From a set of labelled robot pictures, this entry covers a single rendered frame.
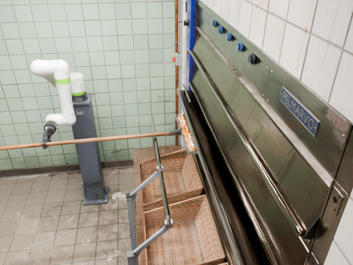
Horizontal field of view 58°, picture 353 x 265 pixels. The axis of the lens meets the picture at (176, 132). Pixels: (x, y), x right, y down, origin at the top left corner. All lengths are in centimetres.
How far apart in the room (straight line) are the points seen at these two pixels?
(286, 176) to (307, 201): 14
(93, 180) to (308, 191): 270
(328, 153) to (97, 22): 277
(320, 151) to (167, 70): 270
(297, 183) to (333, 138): 24
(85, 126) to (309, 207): 241
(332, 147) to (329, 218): 19
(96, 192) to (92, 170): 30
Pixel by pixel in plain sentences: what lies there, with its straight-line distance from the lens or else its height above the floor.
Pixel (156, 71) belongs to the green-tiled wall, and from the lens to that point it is 351.
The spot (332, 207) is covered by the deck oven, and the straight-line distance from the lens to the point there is 95.
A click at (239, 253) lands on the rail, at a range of 133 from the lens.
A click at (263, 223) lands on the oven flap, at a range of 138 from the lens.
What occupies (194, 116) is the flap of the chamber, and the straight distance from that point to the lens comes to 222.
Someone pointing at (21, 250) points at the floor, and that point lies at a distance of 346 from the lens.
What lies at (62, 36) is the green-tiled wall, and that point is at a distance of 344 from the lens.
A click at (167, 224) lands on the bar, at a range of 176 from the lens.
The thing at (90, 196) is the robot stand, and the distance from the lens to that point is 362.
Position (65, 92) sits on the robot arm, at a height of 144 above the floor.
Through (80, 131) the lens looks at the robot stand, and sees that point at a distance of 314.
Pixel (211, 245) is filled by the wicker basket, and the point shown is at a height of 75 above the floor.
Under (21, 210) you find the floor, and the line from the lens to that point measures 384.
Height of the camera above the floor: 247
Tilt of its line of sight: 31 degrees down
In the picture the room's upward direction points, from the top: straight up
